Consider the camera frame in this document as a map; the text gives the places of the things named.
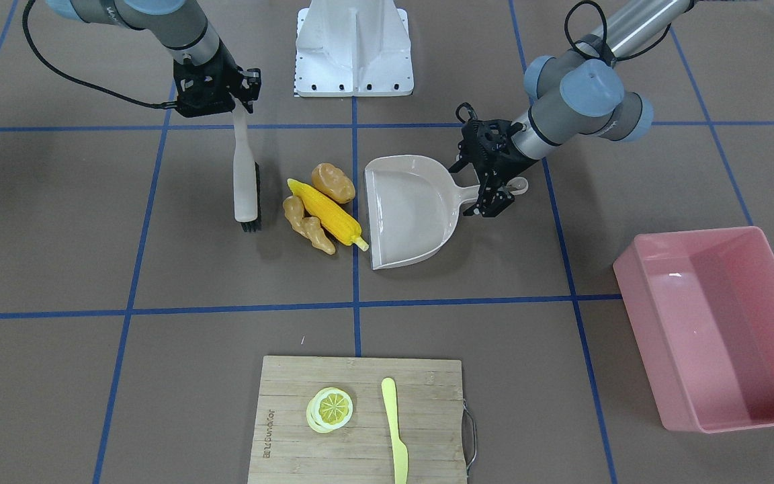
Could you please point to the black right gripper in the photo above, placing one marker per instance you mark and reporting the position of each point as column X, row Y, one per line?
column 220, row 82

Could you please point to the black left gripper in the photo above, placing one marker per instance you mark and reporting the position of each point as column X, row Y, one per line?
column 509, row 160

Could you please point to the beige dustpan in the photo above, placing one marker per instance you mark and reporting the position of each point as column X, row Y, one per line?
column 414, row 207

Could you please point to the beige hand brush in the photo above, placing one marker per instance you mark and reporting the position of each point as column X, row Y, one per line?
column 245, row 176

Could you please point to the brown toy potato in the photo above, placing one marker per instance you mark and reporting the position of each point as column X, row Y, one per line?
column 332, row 182

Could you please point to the yellow toy corn cob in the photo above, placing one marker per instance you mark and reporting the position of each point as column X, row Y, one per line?
column 332, row 216

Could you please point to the tan toy ginger root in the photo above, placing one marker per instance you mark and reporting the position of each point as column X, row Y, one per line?
column 307, row 226

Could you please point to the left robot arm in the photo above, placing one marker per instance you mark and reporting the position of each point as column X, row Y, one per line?
column 576, row 93

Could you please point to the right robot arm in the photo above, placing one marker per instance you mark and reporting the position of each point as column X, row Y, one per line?
column 182, row 27

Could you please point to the pink plastic bin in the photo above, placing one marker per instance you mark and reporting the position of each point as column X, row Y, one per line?
column 701, row 306

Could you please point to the yellow toy lemon slice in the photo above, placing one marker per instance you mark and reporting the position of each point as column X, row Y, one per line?
column 329, row 410

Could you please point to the yellow plastic knife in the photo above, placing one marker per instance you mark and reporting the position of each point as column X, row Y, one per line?
column 399, row 451

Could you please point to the bamboo cutting board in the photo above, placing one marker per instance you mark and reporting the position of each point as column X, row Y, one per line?
column 430, row 416

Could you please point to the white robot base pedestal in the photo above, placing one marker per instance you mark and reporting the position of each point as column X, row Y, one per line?
column 353, row 48

